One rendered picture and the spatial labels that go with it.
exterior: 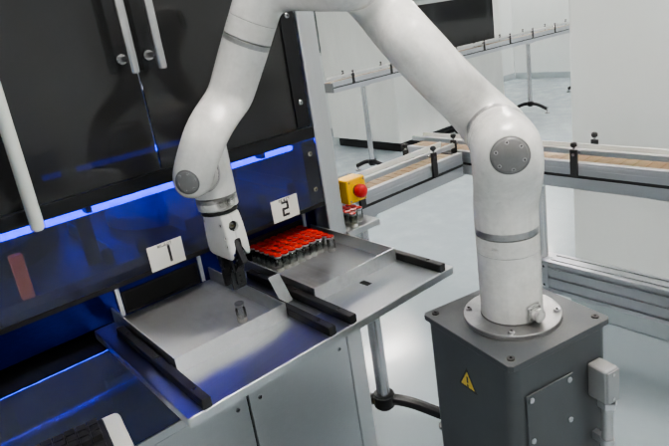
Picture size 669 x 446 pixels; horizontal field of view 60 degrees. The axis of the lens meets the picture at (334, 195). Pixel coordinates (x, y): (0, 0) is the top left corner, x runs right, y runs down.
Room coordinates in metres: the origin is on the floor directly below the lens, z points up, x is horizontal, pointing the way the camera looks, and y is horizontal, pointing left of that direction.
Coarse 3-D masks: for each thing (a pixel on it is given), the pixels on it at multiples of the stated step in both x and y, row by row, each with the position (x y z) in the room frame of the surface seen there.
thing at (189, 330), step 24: (192, 288) 1.36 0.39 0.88; (216, 288) 1.34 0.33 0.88; (240, 288) 1.28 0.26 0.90; (144, 312) 1.27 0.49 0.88; (168, 312) 1.25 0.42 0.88; (192, 312) 1.23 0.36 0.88; (216, 312) 1.21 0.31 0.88; (264, 312) 1.17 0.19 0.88; (144, 336) 1.09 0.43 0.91; (168, 336) 1.13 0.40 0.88; (192, 336) 1.11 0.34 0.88; (216, 336) 1.04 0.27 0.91; (240, 336) 1.06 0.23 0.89; (168, 360) 1.00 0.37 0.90; (192, 360) 1.00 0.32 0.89
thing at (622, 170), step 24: (456, 144) 2.13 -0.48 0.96; (552, 144) 1.92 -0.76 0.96; (576, 144) 1.76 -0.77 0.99; (600, 144) 1.79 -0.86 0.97; (552, 168) 1.83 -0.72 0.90; (576, 168) 1.75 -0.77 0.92; (600, 168) 1.70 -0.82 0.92; (624, 168) 1.65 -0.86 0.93; (648, 168) 1.60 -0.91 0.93; (624, 192) 1.65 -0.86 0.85; (648, 192) 1.59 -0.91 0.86
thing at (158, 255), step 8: (168, 240) 1.27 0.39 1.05; (176, 240) 1.28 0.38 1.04; (152, 248) 1.24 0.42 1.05; (160, 248) 1.25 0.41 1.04; (176, 248) 1.28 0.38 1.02; (152, 256) 1.24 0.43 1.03; (160, 256) 1.25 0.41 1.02; (168, 256) 1.26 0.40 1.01; (176, 256) 1.27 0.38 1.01; (184, 256) 1.29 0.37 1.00; (152, 264) 1.24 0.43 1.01; (160, 264) 1.25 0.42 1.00; (168, 264) 1.26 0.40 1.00; (152, 272) 1.24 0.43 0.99
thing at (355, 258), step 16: (336, 240) 1.52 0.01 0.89; (352, 240) 1.47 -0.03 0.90; (368, 240) 1.42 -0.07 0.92; (320, 256) 1.44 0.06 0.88; (336, 256) 1.43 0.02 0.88; (352, 256) 1.41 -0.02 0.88; (368, 256) 1.39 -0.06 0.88; (384, 256) 1.32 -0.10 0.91; (272, 272) 1.32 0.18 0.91; (288, 272) 1.37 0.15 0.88; (304, 272) 1.36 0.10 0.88; (320, 272) 1.34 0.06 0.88; (336, 272) 1.33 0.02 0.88; (352, 272) 1.26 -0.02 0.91; (368, 272) 1.29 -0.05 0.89; (304, 288) 1.22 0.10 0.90; (320, 288) 1.20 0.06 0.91; (336, 288) 1.22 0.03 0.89
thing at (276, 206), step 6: (282, 198) 1.47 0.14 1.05; (288, 198) 1.48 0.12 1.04; (294, 198) 1.49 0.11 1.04; (276, 204) 1.45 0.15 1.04; (282, 204) 1.47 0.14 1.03; (294, 204) 1.49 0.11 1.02; (276, 210) 1.45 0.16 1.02; (282, 210) 1.46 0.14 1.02; (288, 210) 1.47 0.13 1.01; (294, 210) 1.49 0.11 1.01; (276, 216) 1.45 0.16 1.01; (282, 216) 1.46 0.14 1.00; (288, 216) 1.47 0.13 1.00; (276, 222) 1.45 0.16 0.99
